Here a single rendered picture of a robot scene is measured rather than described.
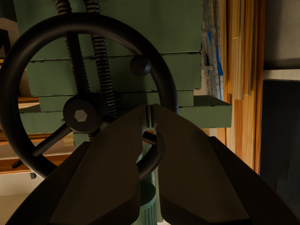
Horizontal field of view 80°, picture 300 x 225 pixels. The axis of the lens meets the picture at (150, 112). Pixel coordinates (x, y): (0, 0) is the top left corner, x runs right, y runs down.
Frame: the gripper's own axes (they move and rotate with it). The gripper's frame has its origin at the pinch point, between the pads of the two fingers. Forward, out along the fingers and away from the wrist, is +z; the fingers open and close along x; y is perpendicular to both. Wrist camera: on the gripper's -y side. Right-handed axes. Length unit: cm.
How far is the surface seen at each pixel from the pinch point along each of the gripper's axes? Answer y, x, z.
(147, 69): 0.7, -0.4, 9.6
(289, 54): 40, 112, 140
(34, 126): 21.3, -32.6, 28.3
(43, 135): 146, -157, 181
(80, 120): 8.4, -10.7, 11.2
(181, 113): 19.1, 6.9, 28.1
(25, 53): -0.4, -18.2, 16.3
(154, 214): 63, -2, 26
